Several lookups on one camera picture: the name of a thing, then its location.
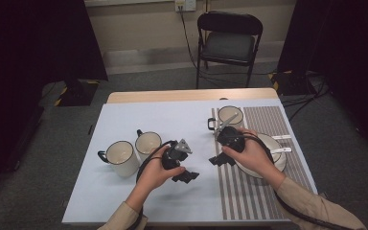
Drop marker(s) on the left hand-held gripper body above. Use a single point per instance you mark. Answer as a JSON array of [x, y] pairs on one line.
[[172, 156]]

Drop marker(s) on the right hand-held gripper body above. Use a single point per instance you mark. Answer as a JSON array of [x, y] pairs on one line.
[[233, 140]]

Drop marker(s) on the white mug with black rim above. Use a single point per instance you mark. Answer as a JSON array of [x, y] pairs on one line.
[[147, 143], [226, 112], [121, 153]]

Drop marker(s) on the person's left hand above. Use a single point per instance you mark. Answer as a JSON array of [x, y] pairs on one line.
[[153, 174]]

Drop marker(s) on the person's right hand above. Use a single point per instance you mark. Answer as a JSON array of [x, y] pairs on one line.
[[255, 156]]

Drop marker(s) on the light blue table cover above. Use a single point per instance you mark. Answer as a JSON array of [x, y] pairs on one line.
[[172, 121]]

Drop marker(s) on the white bowl with dark rim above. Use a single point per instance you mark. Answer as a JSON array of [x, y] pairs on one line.
[[270, 142]]

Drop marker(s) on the grey striped placemat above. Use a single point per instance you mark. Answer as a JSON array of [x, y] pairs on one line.
[[236, 198]]

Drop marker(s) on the white ceramic spoon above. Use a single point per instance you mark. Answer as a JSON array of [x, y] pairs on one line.
[[284, 149]]

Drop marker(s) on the white plate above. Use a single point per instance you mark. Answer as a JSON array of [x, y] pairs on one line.
[[282, 162]]

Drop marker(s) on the wooden table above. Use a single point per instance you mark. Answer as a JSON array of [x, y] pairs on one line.
[[188, 95]]

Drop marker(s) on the black stand base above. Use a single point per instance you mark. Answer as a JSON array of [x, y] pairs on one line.
[[76, 92], [292, 83]]

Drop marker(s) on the black folding chair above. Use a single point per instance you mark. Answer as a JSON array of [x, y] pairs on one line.
[[228, 46]]

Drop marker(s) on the black curtain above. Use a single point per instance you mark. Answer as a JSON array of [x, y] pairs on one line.
[[348, 48], [28, 64]]

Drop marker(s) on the white wall outlet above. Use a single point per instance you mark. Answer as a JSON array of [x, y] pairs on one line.
[[186, 4]]

